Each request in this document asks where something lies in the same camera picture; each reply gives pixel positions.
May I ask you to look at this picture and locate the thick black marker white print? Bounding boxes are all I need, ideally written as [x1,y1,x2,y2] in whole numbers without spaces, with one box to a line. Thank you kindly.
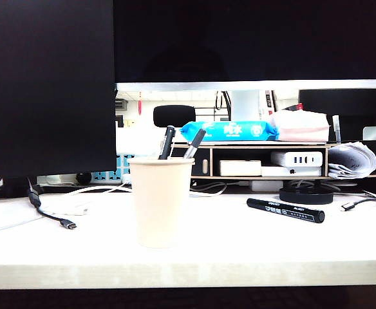
[246,198,326,224]

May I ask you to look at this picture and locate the beige paper cup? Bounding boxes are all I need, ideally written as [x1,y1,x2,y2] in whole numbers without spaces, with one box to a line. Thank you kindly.
[128,156,196,248]

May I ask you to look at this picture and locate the black wooden desk organizer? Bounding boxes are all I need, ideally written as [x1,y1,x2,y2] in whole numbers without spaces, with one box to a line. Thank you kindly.
[168,140,376,196]

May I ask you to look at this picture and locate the black pen with clip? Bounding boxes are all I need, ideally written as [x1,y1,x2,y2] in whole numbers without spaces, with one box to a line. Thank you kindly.
[157,125,176,160]

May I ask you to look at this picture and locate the black chair headrest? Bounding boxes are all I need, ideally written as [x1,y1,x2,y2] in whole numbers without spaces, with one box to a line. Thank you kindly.
[153,105,196,128]

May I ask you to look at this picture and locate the blue wet wipes pack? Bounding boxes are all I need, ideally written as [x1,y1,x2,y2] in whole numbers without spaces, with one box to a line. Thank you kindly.
[179,120,279,142]

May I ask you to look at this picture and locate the white square power adapter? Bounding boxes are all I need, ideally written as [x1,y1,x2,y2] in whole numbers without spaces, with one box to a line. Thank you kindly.
[219,160,262,177]

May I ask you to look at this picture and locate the silver monitor stand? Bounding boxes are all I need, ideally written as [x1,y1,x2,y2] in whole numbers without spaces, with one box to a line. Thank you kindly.
[230,89,260,122]

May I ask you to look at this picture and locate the white block under organizer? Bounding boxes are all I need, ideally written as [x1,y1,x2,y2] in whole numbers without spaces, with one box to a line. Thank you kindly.
[250,180,285,193]

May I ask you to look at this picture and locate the white blue power strip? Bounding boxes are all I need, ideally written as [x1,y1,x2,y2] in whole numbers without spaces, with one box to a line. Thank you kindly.
[37,153,133,185]

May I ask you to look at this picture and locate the flat white box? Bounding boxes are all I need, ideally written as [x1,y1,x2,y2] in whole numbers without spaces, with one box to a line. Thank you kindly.
[260,165,323,178]

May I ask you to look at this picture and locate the black round knob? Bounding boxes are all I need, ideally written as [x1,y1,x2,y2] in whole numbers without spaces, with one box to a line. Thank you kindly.
[75,172,93,185]

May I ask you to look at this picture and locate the white multi-port charger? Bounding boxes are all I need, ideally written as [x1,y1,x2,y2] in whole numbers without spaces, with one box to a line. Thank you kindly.
[270,151,323,168]

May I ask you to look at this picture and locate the pink tissue pack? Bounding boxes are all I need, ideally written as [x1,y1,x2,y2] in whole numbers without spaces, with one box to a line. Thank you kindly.
[269,109,332,143]

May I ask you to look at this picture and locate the black round base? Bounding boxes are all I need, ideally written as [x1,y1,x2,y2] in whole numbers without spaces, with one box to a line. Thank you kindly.
[278,187,335,205]

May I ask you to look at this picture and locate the silver bezel monitor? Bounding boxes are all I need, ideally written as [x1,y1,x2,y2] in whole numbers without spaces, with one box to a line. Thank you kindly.
[113,0,376,93]

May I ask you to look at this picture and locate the black frameless monitor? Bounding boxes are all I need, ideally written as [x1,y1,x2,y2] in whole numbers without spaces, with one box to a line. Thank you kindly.
[0,0,117,202]

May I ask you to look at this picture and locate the rolled printed papers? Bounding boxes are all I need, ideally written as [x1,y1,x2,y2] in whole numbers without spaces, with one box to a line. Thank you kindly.
[327,142,376,180]

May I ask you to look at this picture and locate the black background monitor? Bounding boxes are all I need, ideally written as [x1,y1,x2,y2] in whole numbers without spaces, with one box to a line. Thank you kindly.
[298,89,376,142]

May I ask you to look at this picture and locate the grey looped cable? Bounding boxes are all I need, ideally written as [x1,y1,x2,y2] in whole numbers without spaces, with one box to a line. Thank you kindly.
[189,181,228,198]

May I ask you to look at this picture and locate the black hanging cable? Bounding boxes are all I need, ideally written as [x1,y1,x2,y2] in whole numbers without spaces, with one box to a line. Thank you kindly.
[214,91,232,122]

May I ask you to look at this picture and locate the white charging cable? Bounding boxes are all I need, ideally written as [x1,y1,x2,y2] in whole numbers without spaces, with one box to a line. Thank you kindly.
[41,183,133,216]

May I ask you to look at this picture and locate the black cable grey plug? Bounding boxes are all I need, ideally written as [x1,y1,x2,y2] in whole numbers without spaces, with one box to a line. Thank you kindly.
[26,178,78,230]

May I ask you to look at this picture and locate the thin black cable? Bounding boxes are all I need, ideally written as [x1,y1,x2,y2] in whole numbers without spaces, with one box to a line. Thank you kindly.
[341,196,376,212]

